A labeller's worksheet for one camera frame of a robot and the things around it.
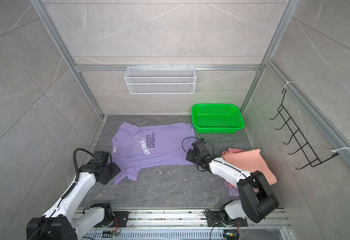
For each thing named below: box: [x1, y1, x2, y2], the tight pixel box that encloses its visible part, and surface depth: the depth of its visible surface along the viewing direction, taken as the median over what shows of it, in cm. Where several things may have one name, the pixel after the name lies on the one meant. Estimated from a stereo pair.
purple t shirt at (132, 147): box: [111, 122, 195, 184], surface depth 103 cm
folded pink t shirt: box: [222, 148, 277, 186], surface depth 89 cm
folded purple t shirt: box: [224, 181, 240, 198], surface depth 82 cm
